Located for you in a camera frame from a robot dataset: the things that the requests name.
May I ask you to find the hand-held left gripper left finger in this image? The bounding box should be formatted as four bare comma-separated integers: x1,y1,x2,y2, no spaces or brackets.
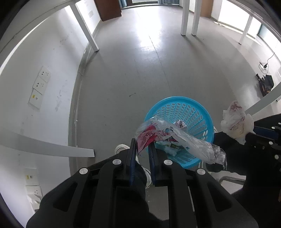
26,138,150,228

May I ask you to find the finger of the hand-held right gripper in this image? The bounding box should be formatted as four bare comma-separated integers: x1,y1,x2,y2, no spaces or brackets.
245,133,281,176
252,114,281,139

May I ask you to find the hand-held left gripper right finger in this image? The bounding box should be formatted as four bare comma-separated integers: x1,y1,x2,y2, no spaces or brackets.
148,142,259,228

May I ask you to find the white red-printed plastic bag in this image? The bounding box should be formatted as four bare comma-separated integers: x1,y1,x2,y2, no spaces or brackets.
220,100,255,145

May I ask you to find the clear red-printed plastic wrapper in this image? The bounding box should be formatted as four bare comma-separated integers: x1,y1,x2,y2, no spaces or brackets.
135,117,227,169

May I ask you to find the blue plastic basket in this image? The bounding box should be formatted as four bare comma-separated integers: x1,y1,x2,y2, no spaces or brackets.
143,96,215,169

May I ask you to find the white shoe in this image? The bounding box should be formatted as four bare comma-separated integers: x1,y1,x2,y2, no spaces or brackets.
140,165,152,189
114,143,130,155

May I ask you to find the white green packet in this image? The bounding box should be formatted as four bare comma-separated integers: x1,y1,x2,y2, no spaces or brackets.
155,141,180,156

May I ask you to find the white table leg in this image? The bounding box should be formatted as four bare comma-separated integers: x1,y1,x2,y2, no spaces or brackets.
245,82,281,116
239,13,253,45
70,0,99,52
180,0,190,36
0,129,95,158
191,0,201,36

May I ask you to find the person's black trouser leg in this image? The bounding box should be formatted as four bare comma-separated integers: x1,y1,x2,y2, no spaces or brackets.
206,132,248,176

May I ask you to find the black bag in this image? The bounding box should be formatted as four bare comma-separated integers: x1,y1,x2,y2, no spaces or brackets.
256,74,275,97

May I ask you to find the crumpled printed paper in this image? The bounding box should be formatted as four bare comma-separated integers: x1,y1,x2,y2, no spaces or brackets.
174,120,187,130

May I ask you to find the brown wooden cabinet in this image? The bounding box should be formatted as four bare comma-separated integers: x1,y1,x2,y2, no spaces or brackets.
94,0,122,22

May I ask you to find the black power cable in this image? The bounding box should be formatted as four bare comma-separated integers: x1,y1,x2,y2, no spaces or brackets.
259,53,276,74

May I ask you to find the white wall socket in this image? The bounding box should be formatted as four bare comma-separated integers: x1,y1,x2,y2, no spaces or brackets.
26,185,43,201
24,168,38,186
39,66,51,83
28,89,43,110
33,77,48,95

